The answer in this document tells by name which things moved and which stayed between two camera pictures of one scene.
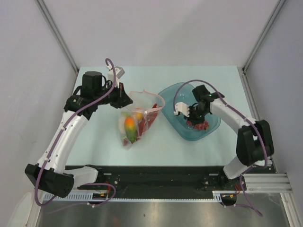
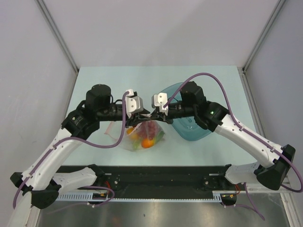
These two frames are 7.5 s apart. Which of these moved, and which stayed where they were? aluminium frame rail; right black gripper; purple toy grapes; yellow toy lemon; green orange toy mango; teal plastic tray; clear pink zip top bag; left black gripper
Moved: left black gripper; yellow toy lemon; green orange toy mango; right black gripper; clear pink zip top bag; purple toy grapes
Stayed: teal plastic tray; aluminium frame rail
